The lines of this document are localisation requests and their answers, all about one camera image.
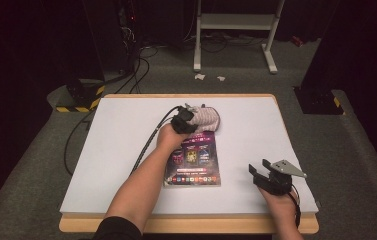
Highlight right hand-held gripper cable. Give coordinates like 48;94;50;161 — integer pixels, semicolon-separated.
287;184;302;230

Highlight dark equipment rack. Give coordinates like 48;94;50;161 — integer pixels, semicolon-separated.
117;0;141;75

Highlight red cover magazine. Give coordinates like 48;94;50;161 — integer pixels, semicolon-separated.
162;130;222;189

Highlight left hand-held gripper cable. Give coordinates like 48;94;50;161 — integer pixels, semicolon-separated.
129;105;184;176

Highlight striped pink grey cloth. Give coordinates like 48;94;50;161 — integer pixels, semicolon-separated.
184;104;222;134

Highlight cables under white stand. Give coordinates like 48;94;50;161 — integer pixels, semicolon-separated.
183;30;268;54

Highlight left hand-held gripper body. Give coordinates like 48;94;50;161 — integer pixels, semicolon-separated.
170;103;196;135

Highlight black floor cable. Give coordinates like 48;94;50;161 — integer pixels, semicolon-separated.
62;109;94;177

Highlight wooden table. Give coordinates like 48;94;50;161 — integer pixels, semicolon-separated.
58;93;320;235

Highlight white table mat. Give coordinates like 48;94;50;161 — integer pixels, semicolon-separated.
59;96;320;215

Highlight person's black sleeve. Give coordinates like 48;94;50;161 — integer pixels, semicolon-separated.
91;216;143;240

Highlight small red object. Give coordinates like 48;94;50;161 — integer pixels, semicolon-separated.
290;34;306;48

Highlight black base with yellow stripes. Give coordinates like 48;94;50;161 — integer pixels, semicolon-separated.
55;78;107;114
292;85;347;117

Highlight white metal stand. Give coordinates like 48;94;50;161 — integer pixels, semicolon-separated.
192;0;286;75

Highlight hand-held gripper cable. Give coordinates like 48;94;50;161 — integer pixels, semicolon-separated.
129;105;184;176
287;184;302;230

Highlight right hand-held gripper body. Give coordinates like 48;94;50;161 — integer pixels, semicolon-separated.
252;159;308;197

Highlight person's right hand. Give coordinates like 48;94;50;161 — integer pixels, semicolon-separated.
258;186;299;222

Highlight person's left hand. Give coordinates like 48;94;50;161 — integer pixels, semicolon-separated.
155;123;191;153

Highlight bundle of black floor cables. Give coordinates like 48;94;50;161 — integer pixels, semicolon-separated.
113;44;160;95

